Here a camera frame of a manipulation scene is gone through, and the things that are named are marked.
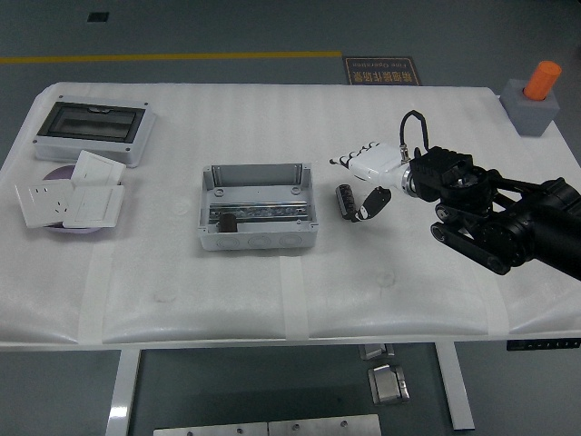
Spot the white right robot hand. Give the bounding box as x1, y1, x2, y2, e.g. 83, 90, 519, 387
330, 142, 412, 223

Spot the open grey junction box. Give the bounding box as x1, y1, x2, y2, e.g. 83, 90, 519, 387
196, 162, 319, 252

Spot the grey distribution box dark window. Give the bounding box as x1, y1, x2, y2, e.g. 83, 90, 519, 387
32, 94, 157, 169

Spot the black floor sign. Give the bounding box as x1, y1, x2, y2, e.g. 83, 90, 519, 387
342, 55, 422, 86

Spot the white foam table mat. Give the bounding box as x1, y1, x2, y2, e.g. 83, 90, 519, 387
0, 81, 581, 346

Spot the grey block holder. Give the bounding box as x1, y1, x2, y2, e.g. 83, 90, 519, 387
499, 78, 559, 137

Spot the orange cylinder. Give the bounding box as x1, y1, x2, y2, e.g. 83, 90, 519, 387
522, 60, 563, 102

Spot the small silver metal block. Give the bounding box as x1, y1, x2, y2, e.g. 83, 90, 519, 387
359, 343, 396, 362

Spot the yellow floor tape line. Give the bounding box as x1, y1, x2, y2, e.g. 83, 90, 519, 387
0, 50, 343, 65

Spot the white table leg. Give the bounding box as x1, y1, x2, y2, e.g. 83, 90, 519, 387
104, 348, 143, 436
433, 342, 476, 431

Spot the black table control panel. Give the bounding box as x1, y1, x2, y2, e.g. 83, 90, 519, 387
507, 338, 581, 352

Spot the white tape strip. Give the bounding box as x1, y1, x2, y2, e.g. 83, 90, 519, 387
76, 247, 114, 345

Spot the purple round plate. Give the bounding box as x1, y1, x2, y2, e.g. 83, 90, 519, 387
43, 165, 105, 236

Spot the grey metal base plate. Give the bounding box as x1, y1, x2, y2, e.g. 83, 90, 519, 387
267, 413, 382, 436
153, 421, 270, 436

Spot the white wall switch plate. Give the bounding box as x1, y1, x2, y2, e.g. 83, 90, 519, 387
62, 184, 125, 229
71, 150, 127, 186

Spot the white wall socket plate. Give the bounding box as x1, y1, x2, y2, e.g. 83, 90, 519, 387
15, 181, 75, 229

